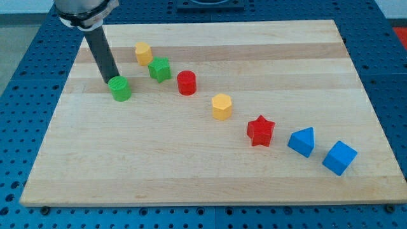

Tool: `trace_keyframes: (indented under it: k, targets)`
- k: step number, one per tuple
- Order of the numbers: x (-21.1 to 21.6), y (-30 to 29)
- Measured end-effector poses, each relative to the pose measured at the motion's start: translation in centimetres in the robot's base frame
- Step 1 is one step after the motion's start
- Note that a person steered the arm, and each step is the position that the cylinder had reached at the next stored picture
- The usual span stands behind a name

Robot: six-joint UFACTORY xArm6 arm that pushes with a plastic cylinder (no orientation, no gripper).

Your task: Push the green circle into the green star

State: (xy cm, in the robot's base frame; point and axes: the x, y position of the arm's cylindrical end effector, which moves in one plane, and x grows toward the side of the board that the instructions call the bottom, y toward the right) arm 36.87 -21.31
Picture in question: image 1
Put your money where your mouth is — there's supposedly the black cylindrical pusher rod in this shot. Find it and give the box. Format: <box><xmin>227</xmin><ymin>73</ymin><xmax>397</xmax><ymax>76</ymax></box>
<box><xmin>84</xmin><ymin>26</ymin><xmax>120</xmax><ymax>84</ymax></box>

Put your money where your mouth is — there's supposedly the green cylinder block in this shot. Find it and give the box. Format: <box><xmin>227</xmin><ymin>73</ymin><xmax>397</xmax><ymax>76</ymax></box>
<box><xmin>107</xmin><ymin>76</ymin><xmax>132</xmax><ymax>102</ymax></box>

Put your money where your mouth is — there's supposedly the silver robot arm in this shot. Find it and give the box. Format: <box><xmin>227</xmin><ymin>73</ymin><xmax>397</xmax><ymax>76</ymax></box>
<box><xmin>54</xmin><ymin>0</ymin><xmax>120</xmax><ymax>83</ymax></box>

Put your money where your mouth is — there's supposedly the green star block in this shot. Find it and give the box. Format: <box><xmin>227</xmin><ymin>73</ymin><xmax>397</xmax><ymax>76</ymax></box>
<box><xmin>148</xmin><ymin>57</ymin><xmax>172</xmax><ymax>83</ymax></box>

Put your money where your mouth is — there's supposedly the red star block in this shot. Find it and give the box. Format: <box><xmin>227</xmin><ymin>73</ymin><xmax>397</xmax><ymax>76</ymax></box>
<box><xmin>247</xmin><ymin>115</ymin><xmax>275</xmax><ymax>147</ymax></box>

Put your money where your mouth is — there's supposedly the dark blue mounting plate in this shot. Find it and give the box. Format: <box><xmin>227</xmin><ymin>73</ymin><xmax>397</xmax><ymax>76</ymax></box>
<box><xmin>175</xmin><ymin>0</ymin><xmax>245</xmax><ymax>11</ymax></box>

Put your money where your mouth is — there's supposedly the red cylinder block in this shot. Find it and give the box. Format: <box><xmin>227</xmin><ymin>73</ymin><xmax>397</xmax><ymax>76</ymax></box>
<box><xmin>177</xmin><ymin>70</ymin><xmax>197</xmax><ymax>96</ymax></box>

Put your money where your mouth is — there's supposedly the yellow hexagon block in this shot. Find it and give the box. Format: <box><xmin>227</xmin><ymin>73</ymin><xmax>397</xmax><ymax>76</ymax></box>
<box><xmin>212</xmin><ymin>94</ymin><xmax>233</xmax><ymax>121</ymax></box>

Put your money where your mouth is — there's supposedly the wooden board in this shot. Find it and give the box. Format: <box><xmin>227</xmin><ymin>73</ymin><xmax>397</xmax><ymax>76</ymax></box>
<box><xmin>20</xmin><ymin>20</ymin><xmax>406</xmax><ymax>207</ymax></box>

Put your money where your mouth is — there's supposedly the blue triangle block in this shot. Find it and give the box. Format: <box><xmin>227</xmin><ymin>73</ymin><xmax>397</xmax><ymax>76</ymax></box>
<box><xmin>287</xmin><ymin>127</ymin><xmax>315</xmax><ymax>158</ymax></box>

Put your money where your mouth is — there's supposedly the blue cube block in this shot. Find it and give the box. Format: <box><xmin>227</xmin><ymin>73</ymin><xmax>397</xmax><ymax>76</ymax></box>
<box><xmin>322</xmin><ymin>141</ymin><xmax>357</xmax><ymax>176</ymax></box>

